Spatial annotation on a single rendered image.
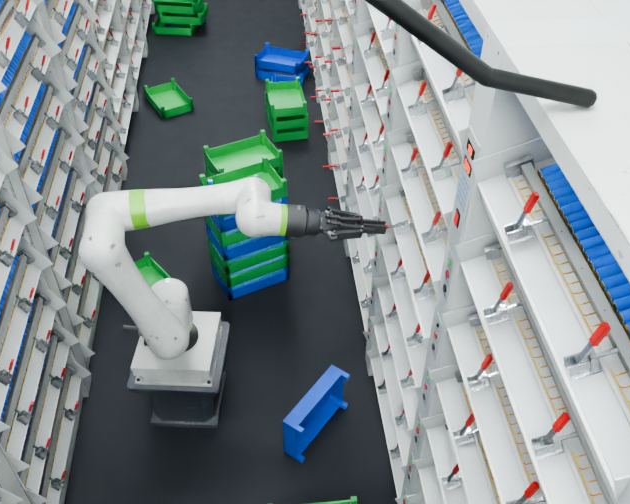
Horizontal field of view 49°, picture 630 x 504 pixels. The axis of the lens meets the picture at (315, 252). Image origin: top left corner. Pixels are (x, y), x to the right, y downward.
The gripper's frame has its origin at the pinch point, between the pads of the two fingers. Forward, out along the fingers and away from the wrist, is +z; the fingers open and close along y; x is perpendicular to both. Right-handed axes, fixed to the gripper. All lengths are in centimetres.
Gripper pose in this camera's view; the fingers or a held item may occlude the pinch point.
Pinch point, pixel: (373, 226)
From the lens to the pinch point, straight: 201.6
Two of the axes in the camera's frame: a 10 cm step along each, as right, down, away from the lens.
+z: 9.8, 0.6, 1.9
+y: 1.0, 6.8, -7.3
